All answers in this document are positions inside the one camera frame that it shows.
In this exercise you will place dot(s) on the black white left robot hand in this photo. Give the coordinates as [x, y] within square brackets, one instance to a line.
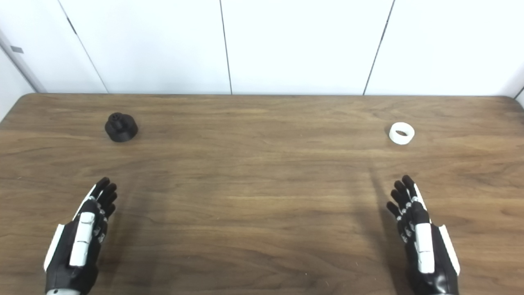
[82, 233]

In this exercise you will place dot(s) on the round black part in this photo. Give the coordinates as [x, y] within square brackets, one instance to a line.
[121, 129]

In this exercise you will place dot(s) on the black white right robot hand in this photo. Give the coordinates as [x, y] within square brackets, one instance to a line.
[423, 246]

